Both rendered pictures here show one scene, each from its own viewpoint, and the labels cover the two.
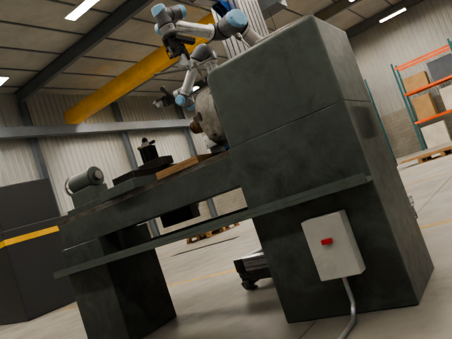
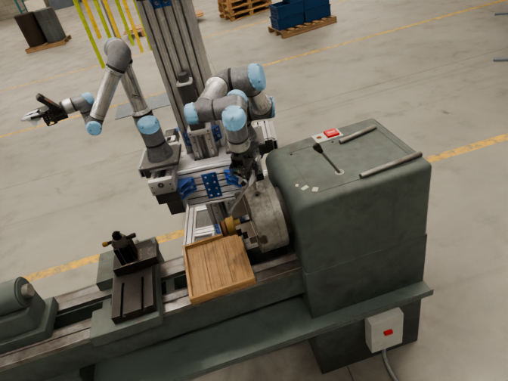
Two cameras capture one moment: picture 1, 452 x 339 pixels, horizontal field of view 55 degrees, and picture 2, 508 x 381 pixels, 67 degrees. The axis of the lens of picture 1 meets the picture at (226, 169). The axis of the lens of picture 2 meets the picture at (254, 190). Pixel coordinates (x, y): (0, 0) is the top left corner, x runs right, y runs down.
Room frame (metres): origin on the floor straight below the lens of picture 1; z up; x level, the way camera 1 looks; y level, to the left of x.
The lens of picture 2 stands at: (1.26, 0.78, 2.20)
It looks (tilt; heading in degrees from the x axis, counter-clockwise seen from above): 36 degrees down; 321
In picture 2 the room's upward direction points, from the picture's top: 14 degrees counter-clockwise
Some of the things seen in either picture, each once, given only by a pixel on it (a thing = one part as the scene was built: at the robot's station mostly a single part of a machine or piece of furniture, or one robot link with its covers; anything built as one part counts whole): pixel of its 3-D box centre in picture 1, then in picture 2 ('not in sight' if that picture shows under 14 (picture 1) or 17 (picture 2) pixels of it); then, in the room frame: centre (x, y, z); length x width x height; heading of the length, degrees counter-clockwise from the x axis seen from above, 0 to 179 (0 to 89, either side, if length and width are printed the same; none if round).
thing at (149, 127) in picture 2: not in sight; (150, 130); (3.14, -0.10, 1.33); 0.13 x 0.12 x 0.14; 159
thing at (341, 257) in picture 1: (326, 279); (401, 367); (1.71, -0.23, 0.22); 0.42 x 0.18 x 0.44; 147
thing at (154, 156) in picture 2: not in sight; (157, 148); (3.13, -0.10, 1.21); 0.15 x 0.15 x 0.10
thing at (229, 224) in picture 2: (200, 124); (230, 226); (2.40, 0.05, 1.08); 0.09 x 0.09 x 0.09; 57
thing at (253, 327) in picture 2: (204, 227); (218, 314); (2.51, 0.22, 0.53); 2.10 x 0.60 x 0.02; 57
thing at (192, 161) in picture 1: (196, 164); (217, 263); (2.46, 0.15, 0.89); 0.36 x 0.30 x 0.04; 147
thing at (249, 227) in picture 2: (200, 120); (250, 233); (2.28, 0.04, 1.08); 0.12 x 0.11 x 0.05; 147
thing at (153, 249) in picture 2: (155, 164); (136, 259); (2.72, 0.41, 1.00); 0.20 x 0.10 x 0.05; 57
